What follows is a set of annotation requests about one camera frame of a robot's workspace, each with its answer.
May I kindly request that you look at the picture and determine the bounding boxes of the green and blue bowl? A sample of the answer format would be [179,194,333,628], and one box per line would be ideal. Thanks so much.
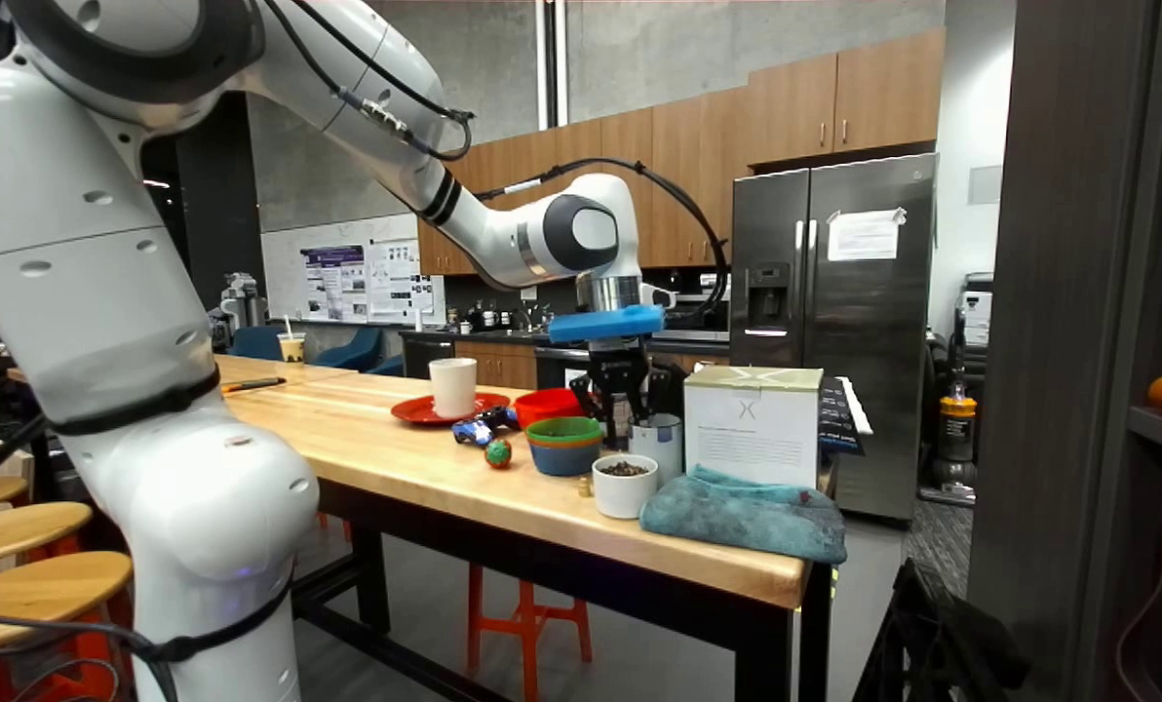
[522,415,607,480]

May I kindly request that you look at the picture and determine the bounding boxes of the white paper on refrigerator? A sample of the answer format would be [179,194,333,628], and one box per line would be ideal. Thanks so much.
[824,207,907,264]

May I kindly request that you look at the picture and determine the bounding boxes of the red bowl with handle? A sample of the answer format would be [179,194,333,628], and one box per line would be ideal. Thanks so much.
[511,386,587,434]

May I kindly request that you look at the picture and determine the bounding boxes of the black table frame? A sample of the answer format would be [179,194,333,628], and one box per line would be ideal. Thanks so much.
[288,480,836,702]

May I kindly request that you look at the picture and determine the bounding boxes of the orange metal stool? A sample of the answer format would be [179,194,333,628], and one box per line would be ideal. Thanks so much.
[459,558,595,702]

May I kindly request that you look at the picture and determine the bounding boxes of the brown wooden base cabinet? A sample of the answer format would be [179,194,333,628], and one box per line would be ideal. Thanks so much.
[456,341,542,391]

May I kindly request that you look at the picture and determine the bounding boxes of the tall white cup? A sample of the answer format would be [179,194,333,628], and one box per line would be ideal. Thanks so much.
[424,355,481,421]

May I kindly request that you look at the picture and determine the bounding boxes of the red plate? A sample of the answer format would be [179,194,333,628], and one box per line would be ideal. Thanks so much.
[388,386,513,434]

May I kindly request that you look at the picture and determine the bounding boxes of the blue chair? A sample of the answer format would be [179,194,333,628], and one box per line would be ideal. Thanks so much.
[226,324,388,377]

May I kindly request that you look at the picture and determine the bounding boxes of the stainless steel refrigerator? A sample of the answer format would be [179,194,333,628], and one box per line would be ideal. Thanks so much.
[729,151,941,528]

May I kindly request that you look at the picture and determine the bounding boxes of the pale grey mug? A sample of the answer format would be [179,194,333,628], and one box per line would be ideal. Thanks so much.
[626,411,686,489]

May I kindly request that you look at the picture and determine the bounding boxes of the yellow and grey vacuum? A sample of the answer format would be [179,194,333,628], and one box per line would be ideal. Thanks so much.
[932,365,982,503]

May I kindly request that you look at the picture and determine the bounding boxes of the blue and black snack bag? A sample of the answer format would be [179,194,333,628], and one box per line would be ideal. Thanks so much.
[447,400,522,449]

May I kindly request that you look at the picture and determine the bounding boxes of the white cardboard box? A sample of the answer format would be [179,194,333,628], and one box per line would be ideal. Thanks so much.
[677,364,825,491]

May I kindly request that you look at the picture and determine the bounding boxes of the silver microwave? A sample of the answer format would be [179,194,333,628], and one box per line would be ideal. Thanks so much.
[663,294,738,347]

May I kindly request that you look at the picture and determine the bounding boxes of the grey vertical pipe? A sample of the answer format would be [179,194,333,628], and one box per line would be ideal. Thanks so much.
[533,0,572,133]

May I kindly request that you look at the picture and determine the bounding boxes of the small white bowl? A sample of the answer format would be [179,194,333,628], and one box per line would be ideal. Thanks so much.
[587,449,663,521]

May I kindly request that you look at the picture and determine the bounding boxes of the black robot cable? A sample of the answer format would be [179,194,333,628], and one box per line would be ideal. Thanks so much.
[469,151,729,285]

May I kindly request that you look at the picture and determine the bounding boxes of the white countertop appliance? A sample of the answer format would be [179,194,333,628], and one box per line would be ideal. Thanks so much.
[955,276,997,351]

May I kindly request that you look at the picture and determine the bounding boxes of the dark storage shelf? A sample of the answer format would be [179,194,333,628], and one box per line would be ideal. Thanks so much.
[967,0,1162,702]

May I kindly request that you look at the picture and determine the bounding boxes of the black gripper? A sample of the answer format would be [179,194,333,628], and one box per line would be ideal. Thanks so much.
[583,341,655,449]

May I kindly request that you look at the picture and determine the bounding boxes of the white poster board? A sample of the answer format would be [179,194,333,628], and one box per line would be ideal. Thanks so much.
[261,212,447,333]

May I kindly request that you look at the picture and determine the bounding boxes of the teal cloth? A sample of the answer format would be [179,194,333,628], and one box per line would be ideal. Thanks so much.
[641,464,850,568]

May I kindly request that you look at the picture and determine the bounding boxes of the brown wooden wall cabinets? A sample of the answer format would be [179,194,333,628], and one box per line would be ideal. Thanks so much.
[413,27,949,280]

